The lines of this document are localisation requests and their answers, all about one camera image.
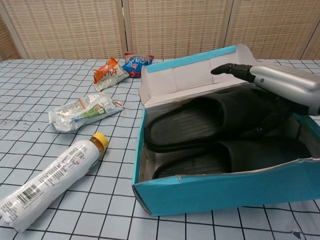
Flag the grey checked tablecloth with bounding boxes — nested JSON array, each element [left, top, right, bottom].
[[0, 57, 320, 240]]

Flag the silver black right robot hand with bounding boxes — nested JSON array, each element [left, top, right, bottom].
[[210, 63, 320, 137]]

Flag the white green crumpled snack bag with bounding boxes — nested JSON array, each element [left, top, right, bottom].
[[48, 91, 126, 133]]

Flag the orange white snack bag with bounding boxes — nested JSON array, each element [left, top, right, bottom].
[[93, 56, 129, 92]]

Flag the woven bamboo screen panel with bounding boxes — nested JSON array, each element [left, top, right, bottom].
[[302, 37, 320, 61], [123, 0, 235, 60], [0, 13, 27, 61], [0, 0, 127, 60], [223, 0, 320, 61]]

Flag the black rubber slipper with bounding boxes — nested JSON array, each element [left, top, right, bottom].
[[144, 87, 301, 154], [151, 139, 312, 180]]

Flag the white bottle yellow cap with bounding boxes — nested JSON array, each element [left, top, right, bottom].
[[0, 132, 110, 233]]

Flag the blue red snack bag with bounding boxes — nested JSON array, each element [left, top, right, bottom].
[[121, 52, 155, 79]]

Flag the blue cardboard shoe box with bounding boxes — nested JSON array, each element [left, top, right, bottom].
[[131, 44, 320, 217]]

